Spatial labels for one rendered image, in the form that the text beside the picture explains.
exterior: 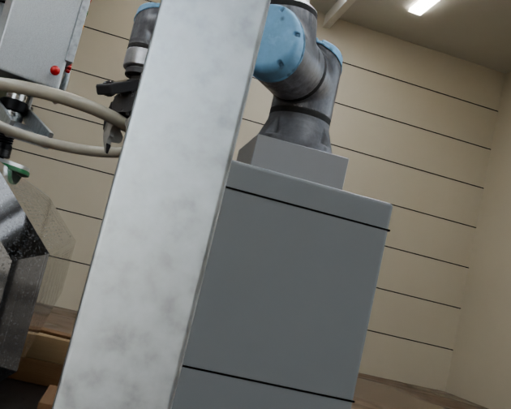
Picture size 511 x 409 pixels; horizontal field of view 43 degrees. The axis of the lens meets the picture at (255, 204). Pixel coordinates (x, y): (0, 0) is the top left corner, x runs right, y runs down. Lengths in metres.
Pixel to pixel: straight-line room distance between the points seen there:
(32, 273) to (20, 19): 0.89
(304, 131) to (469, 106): 7.15
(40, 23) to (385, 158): 6.07
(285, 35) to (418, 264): 6.78
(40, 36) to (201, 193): 1.91
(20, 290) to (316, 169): 0.87
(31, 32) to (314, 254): 1.35
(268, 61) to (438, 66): 7.20
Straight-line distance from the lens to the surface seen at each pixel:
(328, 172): 1.48
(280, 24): 1.41
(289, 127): 1.51
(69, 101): 1.51
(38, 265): 1.89
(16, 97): 2.37
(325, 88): 1.55
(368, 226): 1.42
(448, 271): 8.24
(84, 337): 0.48
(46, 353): 2.99
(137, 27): 1.65
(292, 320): 1.36
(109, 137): 1.59
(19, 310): 1.89
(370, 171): 7.88
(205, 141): 0.48
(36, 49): 2.34
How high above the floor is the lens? 0.59
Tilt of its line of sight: 8 degrees up
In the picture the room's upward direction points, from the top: 13 degrees clockwise
